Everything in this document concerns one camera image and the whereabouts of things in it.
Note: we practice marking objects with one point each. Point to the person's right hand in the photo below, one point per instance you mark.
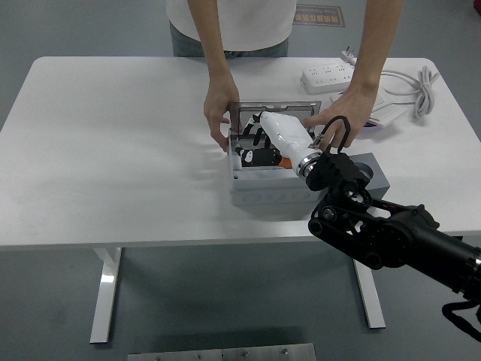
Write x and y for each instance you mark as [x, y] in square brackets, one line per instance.
[219, 101]

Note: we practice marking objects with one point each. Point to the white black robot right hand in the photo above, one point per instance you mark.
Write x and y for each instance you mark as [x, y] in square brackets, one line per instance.
[285, 131]

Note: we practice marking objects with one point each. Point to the person's left hand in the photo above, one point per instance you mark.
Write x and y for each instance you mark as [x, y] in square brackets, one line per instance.
[355, 109]

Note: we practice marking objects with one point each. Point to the smoky transparent box lid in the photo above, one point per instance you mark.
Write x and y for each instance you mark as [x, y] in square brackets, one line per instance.
[285, 105]

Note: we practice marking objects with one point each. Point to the orange cylindrical battery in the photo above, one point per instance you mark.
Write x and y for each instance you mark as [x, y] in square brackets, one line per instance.
[286, 162]

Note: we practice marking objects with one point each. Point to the grey plastic junction box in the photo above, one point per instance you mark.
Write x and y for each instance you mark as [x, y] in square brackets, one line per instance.
[263, 188]

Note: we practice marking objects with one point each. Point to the person's right forearm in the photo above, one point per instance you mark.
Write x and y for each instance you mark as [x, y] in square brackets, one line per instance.
[212, 37]

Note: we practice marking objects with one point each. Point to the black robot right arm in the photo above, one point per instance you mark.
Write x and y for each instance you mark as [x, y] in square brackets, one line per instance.
[394, 229]

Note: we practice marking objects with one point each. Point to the person's left forearm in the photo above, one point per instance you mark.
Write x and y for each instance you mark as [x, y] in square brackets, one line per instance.
[376, 41]

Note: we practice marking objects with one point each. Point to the wide white power strip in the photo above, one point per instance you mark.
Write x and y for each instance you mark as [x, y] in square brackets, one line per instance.
[323, 79]

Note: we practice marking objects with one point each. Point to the white power plug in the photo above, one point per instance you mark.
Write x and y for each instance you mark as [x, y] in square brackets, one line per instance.
[347, 54]

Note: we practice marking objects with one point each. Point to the grey block with round hole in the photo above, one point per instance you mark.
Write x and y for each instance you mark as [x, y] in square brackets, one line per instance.
[377, 176]

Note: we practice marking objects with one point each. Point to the person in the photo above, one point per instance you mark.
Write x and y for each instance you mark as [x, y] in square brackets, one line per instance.
[244, 22]

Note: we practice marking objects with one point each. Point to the brown floor sign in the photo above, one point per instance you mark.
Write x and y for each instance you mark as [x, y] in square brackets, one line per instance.
[319, 17]

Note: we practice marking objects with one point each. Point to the white table leg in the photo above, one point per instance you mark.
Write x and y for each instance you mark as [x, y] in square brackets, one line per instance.
[105, 293]
[372, 301]

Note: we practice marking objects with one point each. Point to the grey metal plate with screws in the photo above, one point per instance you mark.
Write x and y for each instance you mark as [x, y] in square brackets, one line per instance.
[225, 353]

